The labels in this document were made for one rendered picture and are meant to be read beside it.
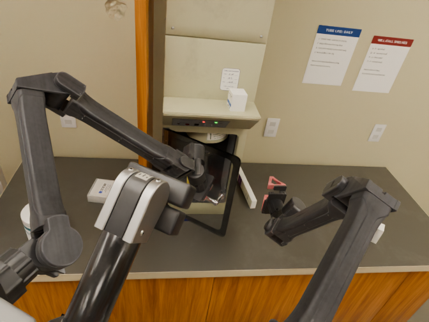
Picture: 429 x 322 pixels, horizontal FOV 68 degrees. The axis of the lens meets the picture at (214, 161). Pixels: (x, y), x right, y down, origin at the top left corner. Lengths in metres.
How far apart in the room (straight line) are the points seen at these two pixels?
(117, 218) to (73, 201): 1.19
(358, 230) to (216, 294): 0.95
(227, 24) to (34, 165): 0.67
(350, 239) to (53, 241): 0.55
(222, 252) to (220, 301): 0.28
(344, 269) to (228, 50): 0.73
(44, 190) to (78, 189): 0.88
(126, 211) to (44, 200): 0.37
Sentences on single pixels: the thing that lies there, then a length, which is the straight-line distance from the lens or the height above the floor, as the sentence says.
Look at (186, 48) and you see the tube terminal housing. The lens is 1.06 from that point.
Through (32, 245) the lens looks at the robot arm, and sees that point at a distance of 0.70.
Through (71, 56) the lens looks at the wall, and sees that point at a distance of 1.59.
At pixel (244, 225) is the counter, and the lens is 1.46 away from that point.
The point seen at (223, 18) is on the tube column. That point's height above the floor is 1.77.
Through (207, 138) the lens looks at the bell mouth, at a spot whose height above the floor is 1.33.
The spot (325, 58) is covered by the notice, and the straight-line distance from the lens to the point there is 1.68.
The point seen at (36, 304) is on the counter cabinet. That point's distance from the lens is 1.56.
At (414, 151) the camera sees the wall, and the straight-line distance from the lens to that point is 2.29.
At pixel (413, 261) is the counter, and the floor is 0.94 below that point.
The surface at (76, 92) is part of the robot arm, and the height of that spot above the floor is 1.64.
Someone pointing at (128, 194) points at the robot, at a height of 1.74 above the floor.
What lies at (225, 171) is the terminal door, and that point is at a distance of 1.11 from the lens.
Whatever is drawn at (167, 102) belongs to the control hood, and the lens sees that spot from 1.07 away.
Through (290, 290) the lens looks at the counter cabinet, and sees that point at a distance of 1.57.
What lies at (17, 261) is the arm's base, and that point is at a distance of 0.68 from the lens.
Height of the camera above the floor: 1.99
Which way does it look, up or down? 36 degrees down
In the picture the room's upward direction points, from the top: 9 degrees clockwise
